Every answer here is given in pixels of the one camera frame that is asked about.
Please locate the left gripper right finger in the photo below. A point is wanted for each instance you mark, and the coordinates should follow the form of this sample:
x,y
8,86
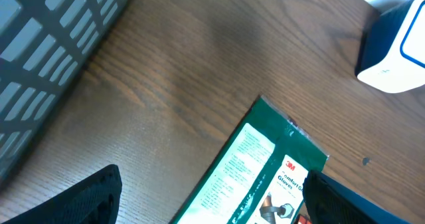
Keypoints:
x,y
329,202

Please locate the grey plastic mesh basket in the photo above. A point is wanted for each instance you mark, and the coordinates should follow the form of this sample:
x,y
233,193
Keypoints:
x,y
44,43

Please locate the white green glove package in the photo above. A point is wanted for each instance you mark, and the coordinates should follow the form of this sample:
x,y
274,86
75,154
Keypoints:
x,y
258,175

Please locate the red snack packet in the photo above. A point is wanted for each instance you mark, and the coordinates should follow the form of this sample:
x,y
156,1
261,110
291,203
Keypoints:
x,y
302,219

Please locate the white barcode scanner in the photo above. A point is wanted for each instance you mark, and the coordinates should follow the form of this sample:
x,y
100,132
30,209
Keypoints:
x,y
393,53

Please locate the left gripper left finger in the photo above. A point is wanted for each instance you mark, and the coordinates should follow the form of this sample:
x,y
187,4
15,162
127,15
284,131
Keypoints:
x,y
95,199

